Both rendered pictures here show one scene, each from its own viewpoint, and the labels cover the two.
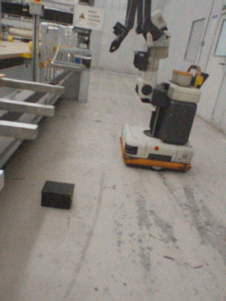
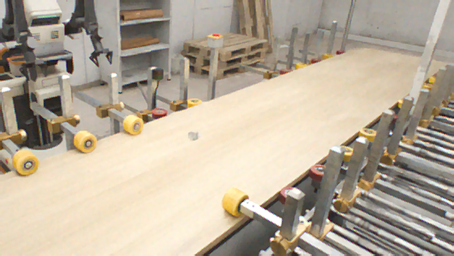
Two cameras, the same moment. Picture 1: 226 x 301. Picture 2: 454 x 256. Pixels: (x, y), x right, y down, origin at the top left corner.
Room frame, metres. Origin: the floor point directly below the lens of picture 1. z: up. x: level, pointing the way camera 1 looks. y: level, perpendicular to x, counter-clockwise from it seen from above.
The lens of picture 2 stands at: (3.31, 2.19, 1.66)
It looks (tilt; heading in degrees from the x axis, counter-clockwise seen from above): 25 degrees down; 230
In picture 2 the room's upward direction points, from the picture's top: 3 degrees clockwise
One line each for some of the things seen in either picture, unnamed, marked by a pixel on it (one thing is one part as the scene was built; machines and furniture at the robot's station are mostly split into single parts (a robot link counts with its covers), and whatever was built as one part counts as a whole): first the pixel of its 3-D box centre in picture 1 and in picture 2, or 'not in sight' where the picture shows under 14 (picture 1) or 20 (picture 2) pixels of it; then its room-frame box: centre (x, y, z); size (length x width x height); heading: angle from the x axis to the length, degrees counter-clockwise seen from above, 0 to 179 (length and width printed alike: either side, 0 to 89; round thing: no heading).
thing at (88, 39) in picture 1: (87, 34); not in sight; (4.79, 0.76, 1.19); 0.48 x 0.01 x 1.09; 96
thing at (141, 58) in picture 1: (142, 57); (50, 61); (2.53, -0.13, 0.99); 0.28 x 0.16 x 0.22; 6
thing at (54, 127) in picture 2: not in sight; (64, 122); (2.79, 0.71, 0.95); 0.14 x 0.06 x 0.05; 6
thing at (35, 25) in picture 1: (35, 53); (212, 81); (1.76, 0.61, 0.93); 0.05 x 0.05 x 0.45; 6
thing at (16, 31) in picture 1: (46, 36); not in sight; (4.80, 1.48, 1.05); 1.43 x 0.12 x 0.12; 96
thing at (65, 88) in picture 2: (58, 50); (69, 125); (2.76, 0.71, 0.93); 0.04 x 0.04 x 0.48; 6
